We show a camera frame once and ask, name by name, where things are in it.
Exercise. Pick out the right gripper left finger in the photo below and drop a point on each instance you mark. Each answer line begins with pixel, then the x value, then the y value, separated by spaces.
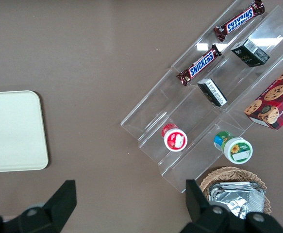
pixel 51 213

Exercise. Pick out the red lid small jar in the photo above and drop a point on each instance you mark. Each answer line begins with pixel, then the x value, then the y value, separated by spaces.
pixel 175 139

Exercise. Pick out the green sunflower lid jar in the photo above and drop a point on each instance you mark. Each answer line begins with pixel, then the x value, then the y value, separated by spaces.
pixel 238 150

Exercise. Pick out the cream plastic tray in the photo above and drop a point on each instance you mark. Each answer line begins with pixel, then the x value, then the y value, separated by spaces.
pixel 10 131

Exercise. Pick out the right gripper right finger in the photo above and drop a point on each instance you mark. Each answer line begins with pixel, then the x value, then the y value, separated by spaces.
pixel 204 218

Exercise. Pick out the red tartan cookie box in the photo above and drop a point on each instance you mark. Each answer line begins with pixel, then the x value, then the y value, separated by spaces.
pixel 277 102

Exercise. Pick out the clear acrylic stepped stand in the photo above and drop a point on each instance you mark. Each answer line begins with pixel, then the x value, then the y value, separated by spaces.
pixel 155 109

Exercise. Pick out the light wicker basket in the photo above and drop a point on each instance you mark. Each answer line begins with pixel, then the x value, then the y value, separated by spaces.
pixel 228 173

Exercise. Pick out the dark green small box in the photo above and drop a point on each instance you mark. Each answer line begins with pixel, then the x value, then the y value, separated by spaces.
pixel 249 54
pixel 212 93

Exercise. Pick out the aluminium foil tray stack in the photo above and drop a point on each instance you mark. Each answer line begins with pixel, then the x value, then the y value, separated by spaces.
pixel 236 196

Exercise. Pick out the Snickers chocolate bar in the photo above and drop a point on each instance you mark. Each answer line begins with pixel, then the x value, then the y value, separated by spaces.
pixel 238 21
pixel 199 65

